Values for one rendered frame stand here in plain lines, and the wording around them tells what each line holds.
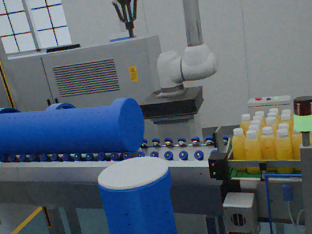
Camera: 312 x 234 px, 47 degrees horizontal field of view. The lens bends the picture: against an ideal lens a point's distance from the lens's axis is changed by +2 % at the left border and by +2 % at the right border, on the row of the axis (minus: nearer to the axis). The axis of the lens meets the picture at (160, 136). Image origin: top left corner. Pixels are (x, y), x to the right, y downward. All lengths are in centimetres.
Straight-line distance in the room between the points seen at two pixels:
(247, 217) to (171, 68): 118
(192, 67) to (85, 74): 156
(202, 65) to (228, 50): 226
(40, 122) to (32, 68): 189
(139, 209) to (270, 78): 343
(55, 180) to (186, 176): 76
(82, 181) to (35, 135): 35
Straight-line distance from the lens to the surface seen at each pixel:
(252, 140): 148
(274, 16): 443
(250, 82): 451
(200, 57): 221
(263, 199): 151
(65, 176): 200
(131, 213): 131
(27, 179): 218
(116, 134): 170
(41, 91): 383
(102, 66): 347
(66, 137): 187
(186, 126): 228
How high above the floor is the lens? 156
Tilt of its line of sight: 18 degrees down
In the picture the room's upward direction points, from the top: 10 degrees counter-clockwise
